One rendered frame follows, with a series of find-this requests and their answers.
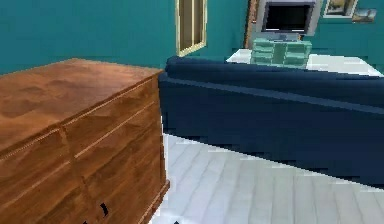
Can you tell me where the dark blue sofa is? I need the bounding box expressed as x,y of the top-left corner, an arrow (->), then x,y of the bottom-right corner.
157,55 -> 384,190

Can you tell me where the yellow framed window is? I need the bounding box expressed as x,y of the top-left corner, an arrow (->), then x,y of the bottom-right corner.
174,0 -> 208,58

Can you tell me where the grey television set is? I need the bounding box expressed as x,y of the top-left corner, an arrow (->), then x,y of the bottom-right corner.
255,0 -> 324,42

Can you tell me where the brown wooden chest of drawers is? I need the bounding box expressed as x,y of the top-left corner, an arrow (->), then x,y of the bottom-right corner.
0,57 -> 171,224

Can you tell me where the brown wooden door frame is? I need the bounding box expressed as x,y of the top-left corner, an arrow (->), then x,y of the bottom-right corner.
243,0 -> 260,50

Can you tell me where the pale green television stand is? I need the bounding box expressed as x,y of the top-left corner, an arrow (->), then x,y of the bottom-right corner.
250,37 -> 313,69

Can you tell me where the small grey wall picture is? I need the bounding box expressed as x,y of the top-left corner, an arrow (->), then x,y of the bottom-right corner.
351,8 -> 378,24

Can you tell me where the white framed wall picture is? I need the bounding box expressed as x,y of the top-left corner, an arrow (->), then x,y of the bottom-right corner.
322,0 -> 360,19

